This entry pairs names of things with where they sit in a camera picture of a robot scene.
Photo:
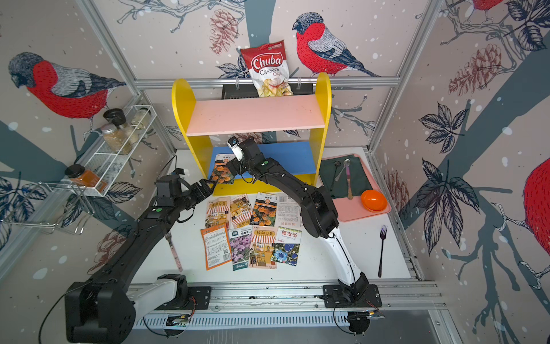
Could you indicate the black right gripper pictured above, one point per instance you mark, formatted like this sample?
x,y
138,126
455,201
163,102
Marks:
x,y
233,165

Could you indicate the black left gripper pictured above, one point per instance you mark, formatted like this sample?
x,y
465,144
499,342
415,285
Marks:
x,y
201,195

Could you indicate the black orange marigold seed bag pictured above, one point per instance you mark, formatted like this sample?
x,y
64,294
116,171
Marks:
x,y
264,210

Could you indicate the orange bordered seed bag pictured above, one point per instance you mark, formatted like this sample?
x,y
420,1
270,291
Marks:
x,y
216,245

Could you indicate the blue flower seed bag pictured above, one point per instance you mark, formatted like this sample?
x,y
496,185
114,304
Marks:
x,y
286,246

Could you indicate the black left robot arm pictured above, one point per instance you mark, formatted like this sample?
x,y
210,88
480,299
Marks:
x,y
99,310

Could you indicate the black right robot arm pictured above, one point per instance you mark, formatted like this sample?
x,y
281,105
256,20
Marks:
x,y
318,211

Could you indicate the red Chuba chips bag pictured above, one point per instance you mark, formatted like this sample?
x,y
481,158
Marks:
x,y
268,69

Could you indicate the dark green cloth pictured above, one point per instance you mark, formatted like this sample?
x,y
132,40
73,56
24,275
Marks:
x,y
359,180

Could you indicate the pale spice jar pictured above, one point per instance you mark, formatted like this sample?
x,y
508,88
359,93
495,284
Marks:
x,y
141,119

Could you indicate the black spoon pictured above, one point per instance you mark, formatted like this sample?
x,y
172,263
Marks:
x,y
337,164

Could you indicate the tan spice jar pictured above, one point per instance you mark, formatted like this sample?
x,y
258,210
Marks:
x,y
115,139

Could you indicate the silver spoon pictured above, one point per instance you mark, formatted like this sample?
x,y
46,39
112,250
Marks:
x,y
341,172

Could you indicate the black lid spice jar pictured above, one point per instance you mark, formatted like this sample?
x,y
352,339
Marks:
x,y
117,117

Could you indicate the pink tray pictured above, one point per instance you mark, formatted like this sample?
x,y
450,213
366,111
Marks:
x,y
351,210

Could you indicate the orange spice jar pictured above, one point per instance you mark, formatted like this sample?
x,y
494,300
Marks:
x,y
82,176

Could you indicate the orange bowl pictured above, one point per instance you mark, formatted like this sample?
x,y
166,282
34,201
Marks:
x,y
374,201

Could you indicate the dark purple fork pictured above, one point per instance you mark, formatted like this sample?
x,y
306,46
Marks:
x,y
383,235

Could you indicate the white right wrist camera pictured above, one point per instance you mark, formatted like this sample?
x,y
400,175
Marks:
x,y
233,144

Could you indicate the pink handled fork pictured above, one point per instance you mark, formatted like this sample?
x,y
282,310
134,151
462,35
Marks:
x,y
168,237

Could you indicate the black wall hook rail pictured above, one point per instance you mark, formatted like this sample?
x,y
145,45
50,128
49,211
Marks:
x,y
249,91

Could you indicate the white wire spice rack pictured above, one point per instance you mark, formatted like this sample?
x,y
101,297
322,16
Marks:
x,y
108,165

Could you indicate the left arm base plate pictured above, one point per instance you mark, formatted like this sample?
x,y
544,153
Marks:
x,y
197,298

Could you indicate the chrome wire holder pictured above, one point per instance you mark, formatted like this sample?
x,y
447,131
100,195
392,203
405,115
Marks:
x,y
47,207

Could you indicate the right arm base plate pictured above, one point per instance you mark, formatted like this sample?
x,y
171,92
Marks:
x,y
334,296

